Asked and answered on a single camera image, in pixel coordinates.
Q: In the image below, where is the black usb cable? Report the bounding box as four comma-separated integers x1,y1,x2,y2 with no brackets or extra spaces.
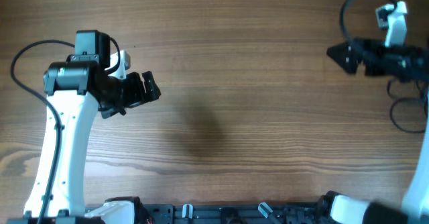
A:
387,78,429,134

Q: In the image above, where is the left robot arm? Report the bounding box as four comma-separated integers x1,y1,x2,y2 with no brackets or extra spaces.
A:
18,30,161,223

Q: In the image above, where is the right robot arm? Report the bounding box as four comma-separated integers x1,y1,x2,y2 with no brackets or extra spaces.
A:
314,38,428,223

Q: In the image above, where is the left camera black cable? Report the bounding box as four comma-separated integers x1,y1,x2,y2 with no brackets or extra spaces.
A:
9,36,121,224

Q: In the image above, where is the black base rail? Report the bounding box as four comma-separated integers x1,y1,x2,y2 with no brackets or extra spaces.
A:
81,202,379,224

